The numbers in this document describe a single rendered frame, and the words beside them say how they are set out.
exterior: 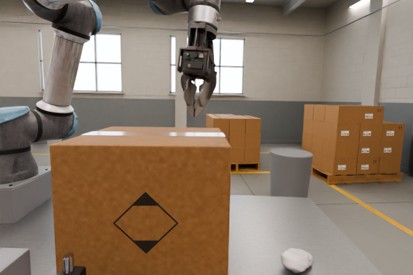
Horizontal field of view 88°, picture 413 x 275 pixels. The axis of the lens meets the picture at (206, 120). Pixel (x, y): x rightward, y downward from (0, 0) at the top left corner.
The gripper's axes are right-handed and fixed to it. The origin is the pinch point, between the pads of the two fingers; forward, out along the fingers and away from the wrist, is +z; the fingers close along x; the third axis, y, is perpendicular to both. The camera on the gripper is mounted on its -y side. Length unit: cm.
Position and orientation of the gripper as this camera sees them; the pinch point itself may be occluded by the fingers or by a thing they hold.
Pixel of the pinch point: (195, 112)
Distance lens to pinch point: 54.0
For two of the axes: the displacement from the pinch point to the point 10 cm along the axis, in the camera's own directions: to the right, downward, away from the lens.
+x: 9.8, 1.0, -1.9
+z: -1.1, 9.9, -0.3
